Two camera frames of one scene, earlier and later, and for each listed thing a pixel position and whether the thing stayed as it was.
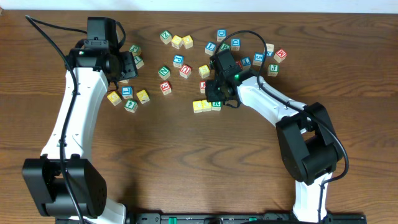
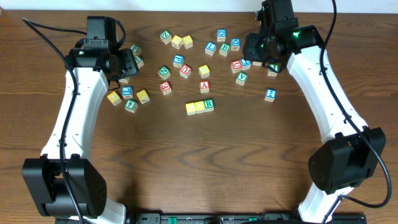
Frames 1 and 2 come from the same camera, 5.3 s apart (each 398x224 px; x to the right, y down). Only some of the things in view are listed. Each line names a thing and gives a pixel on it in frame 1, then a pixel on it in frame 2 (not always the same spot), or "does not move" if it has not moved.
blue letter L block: (127, 92) does not move
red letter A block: (203, 86) does not move
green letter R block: (216, 106) → (209, 105)
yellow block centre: (204, 71) does not move
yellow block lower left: (143, 96) does not move
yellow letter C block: (198, 106) → (191, 108)
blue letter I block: (246, 63) does not move
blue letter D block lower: (235, 44) does not move
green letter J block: (273, 70) does not move
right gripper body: (211, 91) → (252, 47)
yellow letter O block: (206, 106) → (199, 107)
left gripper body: (129, 65) does not move
